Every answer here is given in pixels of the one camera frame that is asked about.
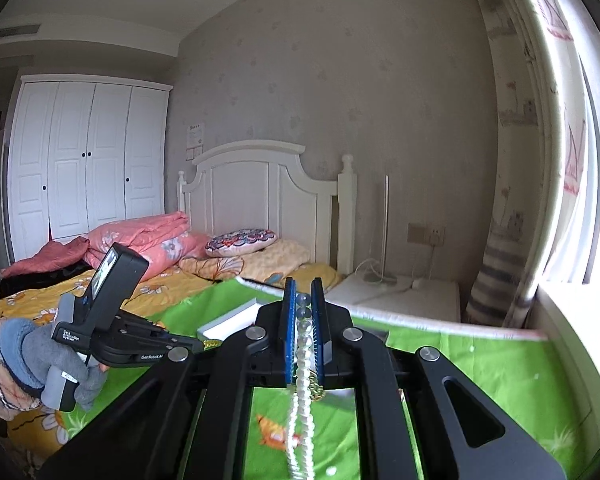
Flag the black cloth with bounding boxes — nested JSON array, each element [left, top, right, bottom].
[[0, 265, 93, 297]]

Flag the paper wall notices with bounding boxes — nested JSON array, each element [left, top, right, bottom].
[[186, 122, 206, 161]]

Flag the white window sill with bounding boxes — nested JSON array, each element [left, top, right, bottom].
[[530, 280, 600, 411]]

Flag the white cable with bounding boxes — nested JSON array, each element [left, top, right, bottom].
[[355, 242, 438, 286]]

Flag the pink floral quilt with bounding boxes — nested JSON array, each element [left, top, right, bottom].
[[82, 211, 211, 281]]

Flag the dark red cloth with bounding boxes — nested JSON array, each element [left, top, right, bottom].
[[0, 237, 91, 278]]

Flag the person's left hand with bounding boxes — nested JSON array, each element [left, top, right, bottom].
[[0, 317, 106, 411]]

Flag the white bed headboard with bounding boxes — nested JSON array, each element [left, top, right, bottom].
[[177, 140, 357, 276]]

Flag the white nightstand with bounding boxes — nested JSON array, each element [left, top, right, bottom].
[[325, 274, 463, 323]]

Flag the metal lamp pole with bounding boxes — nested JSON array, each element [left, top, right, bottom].
[[355, 174, 406, 286]]

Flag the white pearl necklace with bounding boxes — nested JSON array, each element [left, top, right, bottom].
[[285, 292, 326, 480]]

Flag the grey cardboard box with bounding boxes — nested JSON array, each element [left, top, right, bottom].
[[196, 297, 286, 346]]

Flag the printed curtain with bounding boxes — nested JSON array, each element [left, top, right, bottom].
[[462, 0, 600, 331]]

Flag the embroidered pillow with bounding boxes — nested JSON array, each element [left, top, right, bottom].
[[205, 229, 277, 258]]

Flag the yellow floral bedsheet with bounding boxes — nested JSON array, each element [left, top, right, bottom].
[[0, 262, 341, 446]]

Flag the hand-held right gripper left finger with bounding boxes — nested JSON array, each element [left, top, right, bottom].
[[37, 277, 301, 480]]

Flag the white wardrobe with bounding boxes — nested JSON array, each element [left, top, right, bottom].
[[5, 75, 173, 261]]

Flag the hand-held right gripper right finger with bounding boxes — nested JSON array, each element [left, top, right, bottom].
[[310, 276, 568, 480]]

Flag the wall socket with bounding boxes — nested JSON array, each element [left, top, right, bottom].
[[407, 223, 446, 246]]

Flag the green printed blanket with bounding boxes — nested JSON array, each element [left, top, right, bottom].
[[60, 277, 600, 480]]

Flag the ceiling air vent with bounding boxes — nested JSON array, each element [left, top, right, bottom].
[[0, 25, 41, 41]]

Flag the person's left forearm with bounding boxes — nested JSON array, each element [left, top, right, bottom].
[[0, 320, 46, 421]]

